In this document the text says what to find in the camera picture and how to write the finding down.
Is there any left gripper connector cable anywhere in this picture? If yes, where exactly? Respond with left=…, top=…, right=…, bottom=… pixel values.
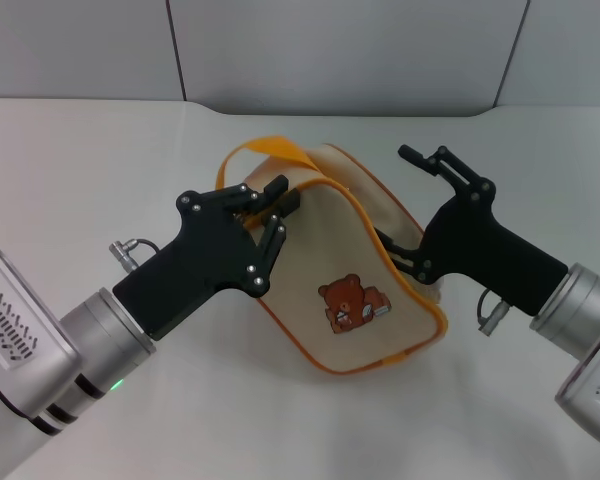
left=108, top=237, right=161, bottom=274

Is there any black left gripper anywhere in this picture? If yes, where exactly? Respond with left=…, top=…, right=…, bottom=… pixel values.
left=112, top=175, right=301, bottom=337

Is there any gripper connector cable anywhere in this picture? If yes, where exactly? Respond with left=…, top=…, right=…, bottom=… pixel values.
left=477, top=289, right=516, bottom=334
left=108, top=237, right=161, bottom=274

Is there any cream food bag orange trim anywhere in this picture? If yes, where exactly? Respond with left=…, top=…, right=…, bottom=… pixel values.
left=215, top=134, right=449, bottom=375

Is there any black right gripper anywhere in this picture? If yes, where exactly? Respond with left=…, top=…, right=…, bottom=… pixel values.
left=377, top=144, right=569, bottom=317

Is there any right gripper connector cable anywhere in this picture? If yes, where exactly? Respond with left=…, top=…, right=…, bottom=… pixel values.
left=477, top=289, right=516, bottom=334

